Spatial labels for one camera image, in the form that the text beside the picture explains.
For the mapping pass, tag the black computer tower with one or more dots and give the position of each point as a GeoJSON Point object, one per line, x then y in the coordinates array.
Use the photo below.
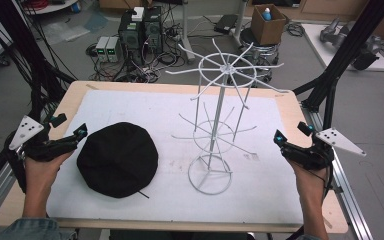
{"type": "Point", "coordinates": [130, 35]}
{"type": "Point", "coordinates": [153, 30]}

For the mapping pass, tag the blue spray bottle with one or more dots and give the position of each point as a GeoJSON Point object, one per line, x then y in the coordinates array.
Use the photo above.
{"type": "Point", "coordinates": [266, 14]}

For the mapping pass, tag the grey power supply unit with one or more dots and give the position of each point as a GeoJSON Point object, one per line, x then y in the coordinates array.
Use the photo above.
{"type": "Point", "coordinates": [112, 49]}
{"type": "Point", "coordinates": [102, 48]}

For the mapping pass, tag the white floor board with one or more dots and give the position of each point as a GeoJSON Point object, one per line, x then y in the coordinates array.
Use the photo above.
{"type": "Point", "coordinates": [326, 53]}

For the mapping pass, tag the wooden table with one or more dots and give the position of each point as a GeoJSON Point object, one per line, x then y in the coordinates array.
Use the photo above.
{"type": "Point", "coordinates": [80, 86]}

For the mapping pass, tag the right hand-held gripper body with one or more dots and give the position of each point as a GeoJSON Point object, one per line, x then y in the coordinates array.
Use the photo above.
{"type": "Point", "coordinates": [313, 153]}

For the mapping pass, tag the white desk leg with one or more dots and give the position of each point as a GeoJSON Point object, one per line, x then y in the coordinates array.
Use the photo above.
{"type": "Point", "coordinates": [239, 23]}
{"type": "Point", "coordinates": [186, 33]}

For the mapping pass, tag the white round table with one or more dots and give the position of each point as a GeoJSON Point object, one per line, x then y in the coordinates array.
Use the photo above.
{"type": "Point", "coordinates": [50, 6]}

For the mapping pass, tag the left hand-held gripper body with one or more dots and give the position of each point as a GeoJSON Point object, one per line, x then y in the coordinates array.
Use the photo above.
{"type": "Point", "coordinates": [40, 148]}

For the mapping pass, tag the white box device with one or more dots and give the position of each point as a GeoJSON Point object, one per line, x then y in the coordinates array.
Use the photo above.
{"type": "Point", "coordinates": [138, 14]}

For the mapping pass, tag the black metal frame stand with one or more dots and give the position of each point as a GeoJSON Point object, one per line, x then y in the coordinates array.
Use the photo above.
{"type": "Point", "coordinates": [30, 56]}
{"type": "Point", "coordinates": [343, 56]}

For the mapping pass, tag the black flat device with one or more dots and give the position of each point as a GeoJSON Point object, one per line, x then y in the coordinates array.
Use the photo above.
{"type": "Point", "coordinates": [226, 24]}

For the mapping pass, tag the black round stool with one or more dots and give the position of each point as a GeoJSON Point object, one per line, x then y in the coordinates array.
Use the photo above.
{"type": "Point", "coordinates": [259, 50]}

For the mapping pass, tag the cardboard box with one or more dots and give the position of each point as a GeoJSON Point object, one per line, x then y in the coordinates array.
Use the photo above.
{"type": "Point", "coordinates": [268, 26]}

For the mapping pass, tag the white table mat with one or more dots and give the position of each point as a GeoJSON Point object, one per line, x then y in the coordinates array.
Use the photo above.
{"type": "Point", "coordinates": [166, 186]}

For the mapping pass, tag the person's left hand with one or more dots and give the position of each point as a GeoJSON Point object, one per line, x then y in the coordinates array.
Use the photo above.
{"type": "Point", "coordinates": [43, 171]}

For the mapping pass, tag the black beret hat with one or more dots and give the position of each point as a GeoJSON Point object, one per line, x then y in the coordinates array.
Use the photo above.
{"type": "Point", "coordinates": [118, 160]}

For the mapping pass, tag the person's right hand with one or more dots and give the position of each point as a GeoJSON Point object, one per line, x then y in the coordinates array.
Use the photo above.
{"type": "Point", "coordinates": [306, 178]}

